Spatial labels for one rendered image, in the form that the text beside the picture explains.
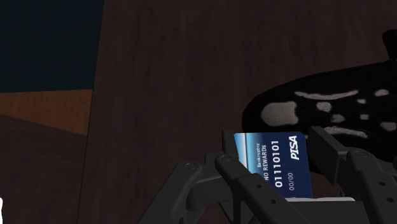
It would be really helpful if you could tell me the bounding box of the blue bank card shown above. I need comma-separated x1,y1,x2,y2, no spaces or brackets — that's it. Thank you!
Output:
233,131,314,199

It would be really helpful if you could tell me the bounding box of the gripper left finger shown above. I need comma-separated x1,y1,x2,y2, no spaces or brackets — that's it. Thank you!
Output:
138,130,311,224

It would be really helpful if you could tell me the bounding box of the black game controller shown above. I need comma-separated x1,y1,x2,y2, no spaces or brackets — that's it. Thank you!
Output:
241,29,397,170

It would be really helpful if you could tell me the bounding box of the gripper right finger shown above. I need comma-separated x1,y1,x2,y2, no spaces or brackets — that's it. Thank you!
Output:
307,125,397,224

